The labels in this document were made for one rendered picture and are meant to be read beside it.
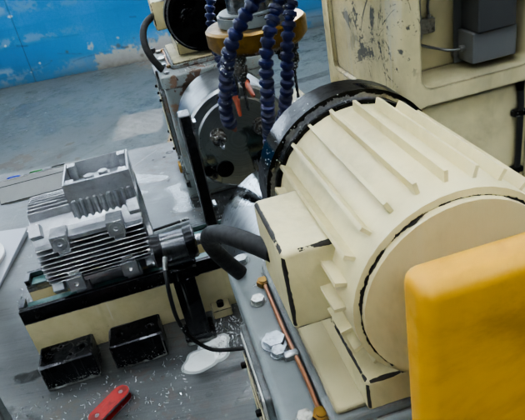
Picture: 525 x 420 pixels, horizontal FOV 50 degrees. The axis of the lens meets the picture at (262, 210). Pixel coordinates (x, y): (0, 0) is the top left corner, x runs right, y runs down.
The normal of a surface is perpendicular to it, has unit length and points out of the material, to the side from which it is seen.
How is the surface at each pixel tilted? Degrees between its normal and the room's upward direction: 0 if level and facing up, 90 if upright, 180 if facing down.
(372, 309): 90
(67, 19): 90
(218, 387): 0
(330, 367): 0
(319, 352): 0
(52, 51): 90
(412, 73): 90
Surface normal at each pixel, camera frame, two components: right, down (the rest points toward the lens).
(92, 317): 0.25, 0.46
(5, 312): -0.17, -0.85
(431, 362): -0.33, 0.53
